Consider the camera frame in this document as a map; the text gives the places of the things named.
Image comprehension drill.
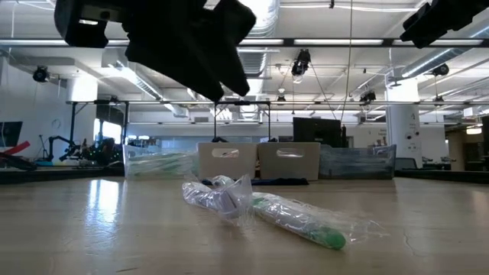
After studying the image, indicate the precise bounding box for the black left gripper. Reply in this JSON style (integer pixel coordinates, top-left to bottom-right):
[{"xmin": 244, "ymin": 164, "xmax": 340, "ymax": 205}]
[{"xmin": 53, "ymin": 0, "xmax": 257, "ymax": 102}]

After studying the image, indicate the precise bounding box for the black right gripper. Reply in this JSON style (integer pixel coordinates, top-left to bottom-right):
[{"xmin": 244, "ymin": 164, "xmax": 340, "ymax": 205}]
[{"xmin": 399, "ymin": 0, "xmax": 489, "ymax": 50}]

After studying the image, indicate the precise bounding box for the green toothbrush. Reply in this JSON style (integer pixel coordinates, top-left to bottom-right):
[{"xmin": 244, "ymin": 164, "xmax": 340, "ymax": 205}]
[
  {"xmin": 128, "ymin": 152, "xmax": 196, "ymax": 177},
  {"xmin": 250, "ymin": 192, "xmax": 385, "ymax": 251}
]

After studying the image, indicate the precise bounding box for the blue toothbrush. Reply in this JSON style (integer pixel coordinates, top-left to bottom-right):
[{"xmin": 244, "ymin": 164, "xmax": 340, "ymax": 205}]
[{"xmin": 321, "ymin": 152, "xmax": 393, "ymax": 176}]

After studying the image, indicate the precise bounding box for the white plastic bin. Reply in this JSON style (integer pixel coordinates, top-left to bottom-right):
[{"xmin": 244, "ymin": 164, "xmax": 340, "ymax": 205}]
[{"xmin": 197, "ymin": 142, "xmax": 260, "ymax": 180}]

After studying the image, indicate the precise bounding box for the clear plastic bin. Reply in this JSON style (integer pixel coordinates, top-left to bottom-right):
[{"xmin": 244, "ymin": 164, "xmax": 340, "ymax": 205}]
[{"xmin": 122, "ymin": 144, "xmax": 199, "ymax": 180}]

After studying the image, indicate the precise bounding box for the grey plastic bin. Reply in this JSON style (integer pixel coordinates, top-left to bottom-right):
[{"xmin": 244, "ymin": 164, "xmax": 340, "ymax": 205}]
[{"xmin": 257, "ymin": 141, "xmax": 321, "ymax": 181}]

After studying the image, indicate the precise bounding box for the white round pillar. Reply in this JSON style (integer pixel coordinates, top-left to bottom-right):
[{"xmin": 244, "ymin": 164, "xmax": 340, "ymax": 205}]
[{"xmin": 384, "ymin": 78, "xmax": 424, "ymax": 169}]

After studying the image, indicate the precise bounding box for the black monitor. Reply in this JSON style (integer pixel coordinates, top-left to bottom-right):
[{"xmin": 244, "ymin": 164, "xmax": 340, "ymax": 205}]
[{"xmin": 293, "ymin": 117, "xmax": 344, "ymax": 149}]

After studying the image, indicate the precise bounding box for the dark smoked plastic bin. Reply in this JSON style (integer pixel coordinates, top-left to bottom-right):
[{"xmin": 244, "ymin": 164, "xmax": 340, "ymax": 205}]
[{"xmin": 319, "ymin": 144, "xmax": 397, "ymax": 180}]

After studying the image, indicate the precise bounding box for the red object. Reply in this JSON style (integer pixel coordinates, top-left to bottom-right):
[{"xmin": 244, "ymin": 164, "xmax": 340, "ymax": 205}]
[{"xmin": 0, "ymin": 140, "xmax": 31, "ymax": 157}]

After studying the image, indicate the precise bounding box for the corrugated silver ventilation duct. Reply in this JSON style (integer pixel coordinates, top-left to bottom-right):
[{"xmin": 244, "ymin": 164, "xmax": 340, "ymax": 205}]
[{"xmin": 228, "ymin": 0, "xmax": 282, "ymax": 121}]

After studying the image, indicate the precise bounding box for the smooth silver ventilation duct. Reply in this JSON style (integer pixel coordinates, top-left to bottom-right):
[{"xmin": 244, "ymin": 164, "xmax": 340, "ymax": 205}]
[{"xmin": 399, "ymin": 22, "xmax": 489, "ymax": 79}]

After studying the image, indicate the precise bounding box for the black background rig frame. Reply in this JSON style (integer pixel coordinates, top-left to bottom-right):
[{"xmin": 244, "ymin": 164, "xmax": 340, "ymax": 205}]
[
  {"xmin": 212, "ymin": 100, "xmax": 272, "ymax": 144},
  {"xmin": 65, "ymin": 99, "xmax": 131, "ymax": 162}
]

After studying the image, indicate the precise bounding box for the white air duct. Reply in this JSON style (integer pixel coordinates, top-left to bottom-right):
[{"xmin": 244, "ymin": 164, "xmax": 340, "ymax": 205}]
[{"xmin": 101, "ymin": 51, "xmax": 190, "ymax": 118}]

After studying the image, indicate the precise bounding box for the black wall screen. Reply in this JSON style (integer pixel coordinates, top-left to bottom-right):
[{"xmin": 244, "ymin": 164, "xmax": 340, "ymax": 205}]
[{"xmin": 0, "ymin": 121, "xmax": 24, "ymax": 148}]

